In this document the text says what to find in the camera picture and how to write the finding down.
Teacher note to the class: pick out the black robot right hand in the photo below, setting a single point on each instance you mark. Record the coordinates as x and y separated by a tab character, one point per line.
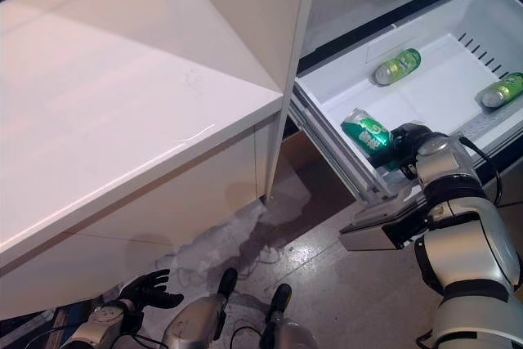
408	140

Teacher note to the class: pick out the silver robot right leg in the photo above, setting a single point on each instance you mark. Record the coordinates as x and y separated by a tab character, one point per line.
282	298

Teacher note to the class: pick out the light green drink can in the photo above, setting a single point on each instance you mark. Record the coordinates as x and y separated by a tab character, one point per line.
500	91
396	67

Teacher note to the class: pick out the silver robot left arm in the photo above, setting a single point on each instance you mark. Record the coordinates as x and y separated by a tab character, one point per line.
98	324

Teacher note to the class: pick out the dark green swirl drink can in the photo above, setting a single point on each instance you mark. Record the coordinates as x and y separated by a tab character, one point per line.
363	132

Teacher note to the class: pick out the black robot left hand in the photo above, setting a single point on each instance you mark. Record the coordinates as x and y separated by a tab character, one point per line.
147	293

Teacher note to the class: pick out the tall white side panel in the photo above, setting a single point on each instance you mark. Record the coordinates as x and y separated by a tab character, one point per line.
291	79

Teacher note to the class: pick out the white counter cabinet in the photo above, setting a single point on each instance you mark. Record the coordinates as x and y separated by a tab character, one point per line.
122	120

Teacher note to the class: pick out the white fridge drawer silver front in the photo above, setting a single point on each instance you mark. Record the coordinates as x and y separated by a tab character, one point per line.
429	91

